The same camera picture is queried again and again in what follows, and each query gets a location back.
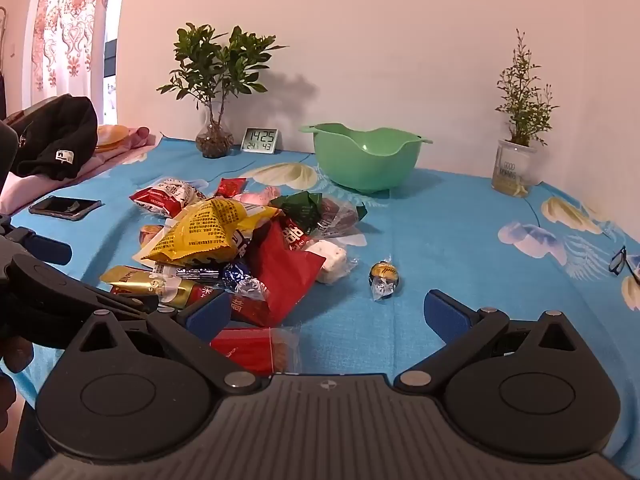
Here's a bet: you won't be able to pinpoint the small plant in glass cup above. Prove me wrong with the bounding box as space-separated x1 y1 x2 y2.
492 29 560 198

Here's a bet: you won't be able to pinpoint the blue and silver wrapped candy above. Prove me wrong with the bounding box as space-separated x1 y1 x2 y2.
220 261 268 303

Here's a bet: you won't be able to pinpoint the person's left hand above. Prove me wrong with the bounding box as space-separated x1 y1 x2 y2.
0 335 35 433

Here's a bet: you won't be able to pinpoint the red candy packet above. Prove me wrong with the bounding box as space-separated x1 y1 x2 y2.
215 177 249 200

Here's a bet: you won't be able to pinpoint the black cap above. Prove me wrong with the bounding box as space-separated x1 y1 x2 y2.
10 94 99 181

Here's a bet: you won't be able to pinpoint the red packet with white letters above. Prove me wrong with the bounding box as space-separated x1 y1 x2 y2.
277 217 321 256

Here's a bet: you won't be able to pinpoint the pink cloth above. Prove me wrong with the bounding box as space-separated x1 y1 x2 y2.
0 125 163 216

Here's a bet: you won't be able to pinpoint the dark green snack packet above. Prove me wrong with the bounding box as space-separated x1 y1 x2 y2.
270 191 326 236

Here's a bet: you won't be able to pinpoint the gold and black round chocolate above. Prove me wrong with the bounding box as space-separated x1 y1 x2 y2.
369 259 402 303

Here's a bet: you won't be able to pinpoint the clear packet of dark snack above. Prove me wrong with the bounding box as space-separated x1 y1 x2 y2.
312 197 369 241

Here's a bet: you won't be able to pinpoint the green plastic bowl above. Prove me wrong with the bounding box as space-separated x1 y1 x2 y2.
299 122 435 193

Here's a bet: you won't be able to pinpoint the orange plate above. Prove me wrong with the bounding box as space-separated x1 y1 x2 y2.
95 124 132 153

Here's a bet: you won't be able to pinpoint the red and gold packet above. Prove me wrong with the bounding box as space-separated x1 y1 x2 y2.
111 277 216 311

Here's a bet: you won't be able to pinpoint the gold snack packet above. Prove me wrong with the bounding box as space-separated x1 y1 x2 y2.
100 265 161 296

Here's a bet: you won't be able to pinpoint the white digital clock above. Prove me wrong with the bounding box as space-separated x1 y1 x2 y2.
241 127 278 155

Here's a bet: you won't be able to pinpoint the red and white snack bag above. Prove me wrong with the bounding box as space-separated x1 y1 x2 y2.
129 176 208 219

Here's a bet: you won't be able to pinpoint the leafy plant in glass vase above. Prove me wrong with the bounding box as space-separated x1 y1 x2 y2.
156 22 289 159

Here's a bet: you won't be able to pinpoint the red zip bag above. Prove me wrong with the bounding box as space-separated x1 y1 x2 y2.
209 325 301 376

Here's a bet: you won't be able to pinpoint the large plain red bag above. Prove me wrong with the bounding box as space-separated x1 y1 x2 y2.
230 220 328 328

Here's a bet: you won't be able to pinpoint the black snack packet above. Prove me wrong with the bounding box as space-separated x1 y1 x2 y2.
152 262 223 281

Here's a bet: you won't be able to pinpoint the black eyeglasses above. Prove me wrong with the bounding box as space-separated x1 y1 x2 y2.
609 245 640 286

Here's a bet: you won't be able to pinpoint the pink peach print packet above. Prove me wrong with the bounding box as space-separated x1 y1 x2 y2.
232 186 283 208

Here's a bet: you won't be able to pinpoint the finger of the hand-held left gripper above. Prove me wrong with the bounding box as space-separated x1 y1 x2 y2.
10 227 74 267
10 254 161 322

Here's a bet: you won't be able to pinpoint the blue floral tablecloth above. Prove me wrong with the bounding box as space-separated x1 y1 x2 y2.
0 135 640 476

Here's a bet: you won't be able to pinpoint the black smartphone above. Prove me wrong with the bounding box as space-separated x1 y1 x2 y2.
28 195 103 221

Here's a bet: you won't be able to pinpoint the patterned window curtain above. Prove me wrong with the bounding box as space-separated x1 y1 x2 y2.
30 0 118 126

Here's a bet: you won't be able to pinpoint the clear packet of white nougat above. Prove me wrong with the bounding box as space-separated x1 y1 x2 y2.
305 239 360 286

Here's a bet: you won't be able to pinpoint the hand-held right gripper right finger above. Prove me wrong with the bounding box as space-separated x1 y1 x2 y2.
395 289 588 392

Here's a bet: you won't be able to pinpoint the yellow snack bag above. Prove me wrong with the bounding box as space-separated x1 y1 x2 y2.
141 197 281 267

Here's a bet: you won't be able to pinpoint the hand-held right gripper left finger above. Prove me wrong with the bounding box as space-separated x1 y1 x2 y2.
65 287 271 395

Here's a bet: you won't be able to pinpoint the clear packet of brown nougat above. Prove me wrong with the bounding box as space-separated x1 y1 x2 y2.
139 224 168 261

